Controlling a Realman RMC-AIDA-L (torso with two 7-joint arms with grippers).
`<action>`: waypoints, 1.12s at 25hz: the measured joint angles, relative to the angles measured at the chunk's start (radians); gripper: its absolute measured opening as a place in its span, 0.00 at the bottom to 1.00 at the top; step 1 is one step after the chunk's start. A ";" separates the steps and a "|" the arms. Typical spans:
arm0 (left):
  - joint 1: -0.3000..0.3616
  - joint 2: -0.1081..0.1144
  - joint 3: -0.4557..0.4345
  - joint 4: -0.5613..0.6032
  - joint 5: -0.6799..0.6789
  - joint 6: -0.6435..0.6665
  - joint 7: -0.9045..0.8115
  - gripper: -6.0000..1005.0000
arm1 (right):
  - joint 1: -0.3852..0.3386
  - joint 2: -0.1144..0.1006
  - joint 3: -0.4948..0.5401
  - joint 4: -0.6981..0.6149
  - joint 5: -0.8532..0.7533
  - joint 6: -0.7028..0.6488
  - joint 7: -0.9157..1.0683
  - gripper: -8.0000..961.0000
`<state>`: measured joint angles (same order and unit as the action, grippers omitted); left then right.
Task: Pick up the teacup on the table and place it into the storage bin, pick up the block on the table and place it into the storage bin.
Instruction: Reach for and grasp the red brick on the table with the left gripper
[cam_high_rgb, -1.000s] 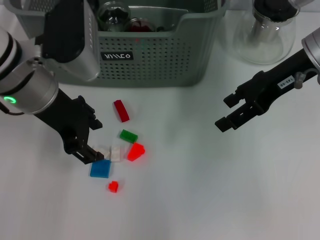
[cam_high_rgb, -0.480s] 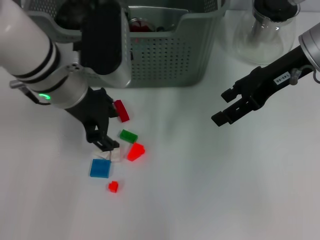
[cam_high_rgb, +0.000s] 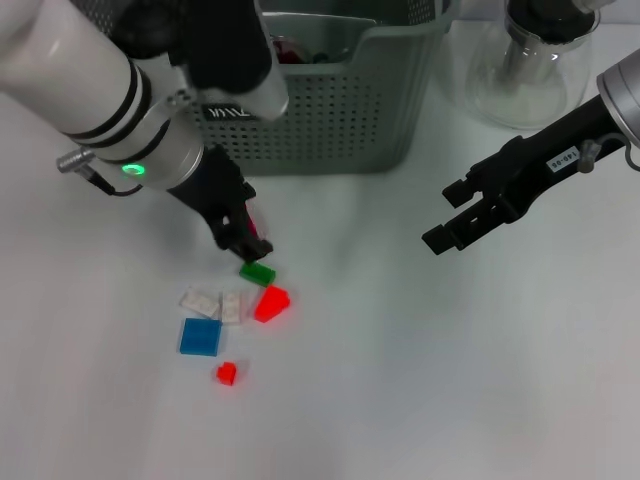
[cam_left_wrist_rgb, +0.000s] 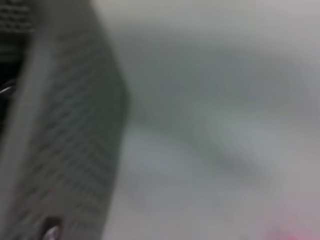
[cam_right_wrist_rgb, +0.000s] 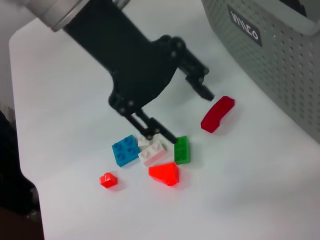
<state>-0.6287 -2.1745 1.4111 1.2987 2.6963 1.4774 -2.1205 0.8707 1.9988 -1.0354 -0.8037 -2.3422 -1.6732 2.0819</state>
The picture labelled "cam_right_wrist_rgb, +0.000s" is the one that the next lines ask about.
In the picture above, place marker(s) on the dark red long brick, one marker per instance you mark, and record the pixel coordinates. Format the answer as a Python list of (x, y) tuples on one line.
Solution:
[(217, 115)]

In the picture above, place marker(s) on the small red building brick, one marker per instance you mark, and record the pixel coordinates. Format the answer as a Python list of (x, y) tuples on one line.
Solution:
[(108, 180)]

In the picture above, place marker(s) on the blue square building plate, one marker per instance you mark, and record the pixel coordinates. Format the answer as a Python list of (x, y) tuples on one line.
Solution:
[(125, 151)]

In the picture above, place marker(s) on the dark object beyond table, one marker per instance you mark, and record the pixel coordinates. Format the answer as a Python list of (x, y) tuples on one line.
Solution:
[(15, 175)]

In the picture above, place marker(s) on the grey perforated storage bin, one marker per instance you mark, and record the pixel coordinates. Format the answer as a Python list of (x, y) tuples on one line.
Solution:
[(275, 75)]

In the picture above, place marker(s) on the red sloped building brick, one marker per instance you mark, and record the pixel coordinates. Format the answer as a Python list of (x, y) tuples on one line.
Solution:
[(165, 173)]

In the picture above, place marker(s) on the white building plate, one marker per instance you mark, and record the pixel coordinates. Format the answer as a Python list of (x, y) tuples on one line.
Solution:
[(152, 153), (143, 142)]

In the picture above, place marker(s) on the green rectangular building brick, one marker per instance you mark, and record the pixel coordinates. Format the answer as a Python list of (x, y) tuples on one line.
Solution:
[(182, 150)]

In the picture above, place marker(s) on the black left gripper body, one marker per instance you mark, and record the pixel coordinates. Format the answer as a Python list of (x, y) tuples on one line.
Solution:
[(135, 70)]

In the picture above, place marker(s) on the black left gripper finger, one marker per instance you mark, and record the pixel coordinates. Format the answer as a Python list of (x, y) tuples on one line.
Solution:
[(150, 127), (196, 72)]

